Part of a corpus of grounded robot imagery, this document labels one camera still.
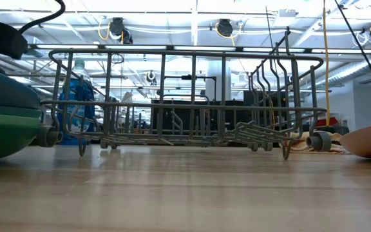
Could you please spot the light green plate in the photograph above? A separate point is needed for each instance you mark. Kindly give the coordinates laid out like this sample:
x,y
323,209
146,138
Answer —
x,y
5,115

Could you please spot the teal plate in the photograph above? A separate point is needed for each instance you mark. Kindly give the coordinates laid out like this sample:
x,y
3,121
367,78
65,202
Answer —
x,y
5,109

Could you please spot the pink plate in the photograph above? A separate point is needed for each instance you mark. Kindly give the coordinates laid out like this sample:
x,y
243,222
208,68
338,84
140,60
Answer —
x,y
369,140

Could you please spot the dark green plate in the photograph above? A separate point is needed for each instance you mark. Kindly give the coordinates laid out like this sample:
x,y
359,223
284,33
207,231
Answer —
x,y
2,138

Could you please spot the blue plate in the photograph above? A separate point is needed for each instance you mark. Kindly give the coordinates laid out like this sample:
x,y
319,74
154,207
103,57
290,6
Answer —
x,y
2,90

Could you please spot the black equipment bench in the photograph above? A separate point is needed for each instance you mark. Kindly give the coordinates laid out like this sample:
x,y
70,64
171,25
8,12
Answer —
x,y
185,116

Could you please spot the small black ceiling reel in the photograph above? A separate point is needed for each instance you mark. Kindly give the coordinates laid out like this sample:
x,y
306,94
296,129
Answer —
x,y
151,77

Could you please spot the ceiling light strip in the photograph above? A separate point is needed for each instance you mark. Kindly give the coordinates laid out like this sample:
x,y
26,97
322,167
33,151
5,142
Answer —
x,y
205,48

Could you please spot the clear bottle with blue label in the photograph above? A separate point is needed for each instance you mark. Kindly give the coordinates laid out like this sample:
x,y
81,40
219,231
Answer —
x,y
84,96

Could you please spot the striped kitchen towel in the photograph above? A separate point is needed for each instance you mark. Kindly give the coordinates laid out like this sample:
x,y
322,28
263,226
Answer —
x,y
301,145

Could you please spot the silver ventilation duct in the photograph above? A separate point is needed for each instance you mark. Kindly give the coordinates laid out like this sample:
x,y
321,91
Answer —
x,y
349,71

